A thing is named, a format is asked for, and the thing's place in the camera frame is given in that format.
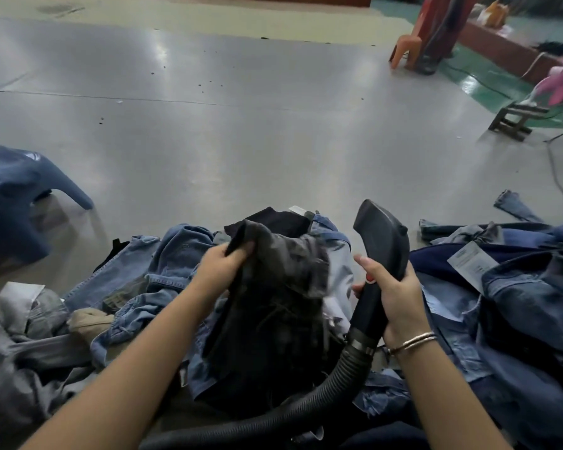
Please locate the white paper tag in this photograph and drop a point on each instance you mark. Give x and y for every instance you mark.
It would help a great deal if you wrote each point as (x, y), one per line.
(471, 264)

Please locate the red and dark hanging cloth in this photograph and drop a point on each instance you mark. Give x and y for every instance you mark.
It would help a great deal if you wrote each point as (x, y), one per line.
(443, 32)

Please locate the silver wrist bangles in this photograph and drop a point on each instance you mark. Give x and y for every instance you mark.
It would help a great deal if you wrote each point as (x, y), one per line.
(413, 343)

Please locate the pile of dark blue denim garments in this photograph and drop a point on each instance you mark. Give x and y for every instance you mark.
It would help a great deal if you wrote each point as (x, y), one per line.
(511, 332)

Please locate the pile of light blue denim garments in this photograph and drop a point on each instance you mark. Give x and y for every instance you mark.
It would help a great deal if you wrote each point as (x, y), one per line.
(169, 267)

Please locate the person's left hand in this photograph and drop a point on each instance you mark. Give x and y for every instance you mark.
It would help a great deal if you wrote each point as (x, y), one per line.
(218, 271)

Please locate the person's left forearm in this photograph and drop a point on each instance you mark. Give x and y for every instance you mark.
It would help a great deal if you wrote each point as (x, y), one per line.
(131, 370)

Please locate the person's left thumb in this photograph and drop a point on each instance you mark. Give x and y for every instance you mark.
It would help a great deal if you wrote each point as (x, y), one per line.
(238, 249)

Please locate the blue denim garment on stool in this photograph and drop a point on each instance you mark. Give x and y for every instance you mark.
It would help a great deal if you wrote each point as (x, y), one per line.
(14, 196)

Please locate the person's right thumb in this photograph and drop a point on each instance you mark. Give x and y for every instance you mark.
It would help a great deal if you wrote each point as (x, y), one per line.
(367, 269)

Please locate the person's right forearm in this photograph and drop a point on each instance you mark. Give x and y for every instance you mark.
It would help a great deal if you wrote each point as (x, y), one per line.
(441, 393)

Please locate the black steamer nozzle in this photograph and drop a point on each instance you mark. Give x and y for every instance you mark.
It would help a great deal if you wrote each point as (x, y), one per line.
(382, 248)

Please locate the low wooden platform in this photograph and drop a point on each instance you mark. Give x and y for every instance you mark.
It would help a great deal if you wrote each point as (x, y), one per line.
(511, 46)

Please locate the person's right hand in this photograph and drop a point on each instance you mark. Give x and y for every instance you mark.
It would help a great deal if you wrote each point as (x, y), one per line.
(403, 304)

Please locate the black cloth bundle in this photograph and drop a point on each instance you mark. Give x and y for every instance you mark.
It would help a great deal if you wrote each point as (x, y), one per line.
(551, 48)

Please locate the pile of grey garments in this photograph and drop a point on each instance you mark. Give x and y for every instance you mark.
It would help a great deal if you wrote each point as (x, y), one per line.
(23, 351)

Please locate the orange bag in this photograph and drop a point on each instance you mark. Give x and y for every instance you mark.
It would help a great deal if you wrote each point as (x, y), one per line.
(495, 13)

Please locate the small wooden stool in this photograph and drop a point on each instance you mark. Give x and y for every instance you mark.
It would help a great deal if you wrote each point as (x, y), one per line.
(516, 119)

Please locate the blue denim strip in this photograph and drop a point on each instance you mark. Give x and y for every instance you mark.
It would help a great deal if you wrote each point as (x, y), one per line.
(516, 206)

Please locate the dark grey garment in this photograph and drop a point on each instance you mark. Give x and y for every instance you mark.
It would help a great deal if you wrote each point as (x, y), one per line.
(272, 313)

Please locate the orange plastic chair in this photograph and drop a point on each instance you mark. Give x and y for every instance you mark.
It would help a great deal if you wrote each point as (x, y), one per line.
(406, 44)

